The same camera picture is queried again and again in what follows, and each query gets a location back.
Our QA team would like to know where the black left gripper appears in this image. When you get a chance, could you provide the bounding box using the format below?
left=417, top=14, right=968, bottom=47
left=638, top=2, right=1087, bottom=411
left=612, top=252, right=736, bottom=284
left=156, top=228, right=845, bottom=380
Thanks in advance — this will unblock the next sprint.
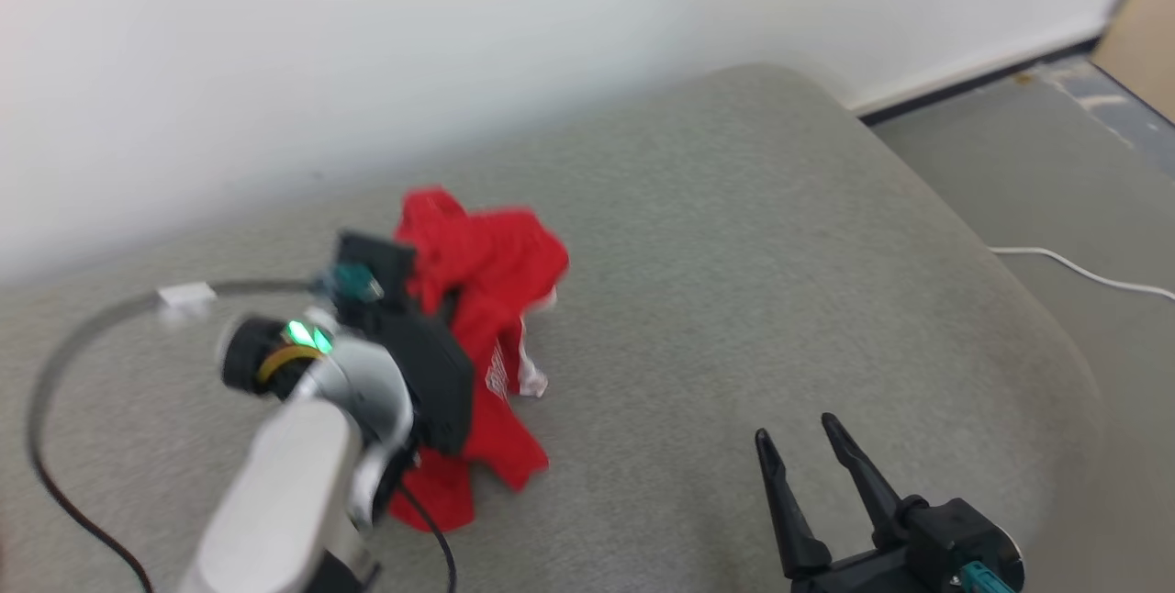
left=363, top=295, right=476, bottom=458

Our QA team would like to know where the black skirting strip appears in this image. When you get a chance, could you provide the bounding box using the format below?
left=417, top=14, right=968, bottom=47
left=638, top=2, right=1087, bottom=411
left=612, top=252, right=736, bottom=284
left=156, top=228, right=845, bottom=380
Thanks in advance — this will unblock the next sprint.
left=858, top=36, right=1102, bottom=127

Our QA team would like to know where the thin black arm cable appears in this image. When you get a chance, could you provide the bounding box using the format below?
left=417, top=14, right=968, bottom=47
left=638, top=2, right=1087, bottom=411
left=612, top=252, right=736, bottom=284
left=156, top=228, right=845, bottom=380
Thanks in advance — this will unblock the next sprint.
left=26, top=277, right=318, bottom=593

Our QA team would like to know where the white floor cable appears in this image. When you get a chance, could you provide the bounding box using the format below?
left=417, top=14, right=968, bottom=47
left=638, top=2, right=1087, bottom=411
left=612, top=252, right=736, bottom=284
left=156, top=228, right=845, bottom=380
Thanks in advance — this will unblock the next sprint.
left=990, top=246, right=1175, bottom=301

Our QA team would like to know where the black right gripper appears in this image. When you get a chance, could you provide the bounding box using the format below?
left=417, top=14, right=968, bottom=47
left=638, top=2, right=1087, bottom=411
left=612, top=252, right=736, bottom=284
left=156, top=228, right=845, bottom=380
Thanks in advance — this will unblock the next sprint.
left=755, top=412, right=1025, bottom=593

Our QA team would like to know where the brown wooden board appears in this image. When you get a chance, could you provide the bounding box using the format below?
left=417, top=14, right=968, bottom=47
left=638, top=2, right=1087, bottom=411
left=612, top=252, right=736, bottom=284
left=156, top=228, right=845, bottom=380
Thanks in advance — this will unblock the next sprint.
left=1092, top=0, right=1175, bottom=126

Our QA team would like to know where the white cable tag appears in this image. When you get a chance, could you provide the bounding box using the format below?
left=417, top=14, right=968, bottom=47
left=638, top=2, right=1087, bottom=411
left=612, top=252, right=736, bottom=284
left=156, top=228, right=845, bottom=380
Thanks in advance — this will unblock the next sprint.
left=158, top=284, right=218, bottom=315

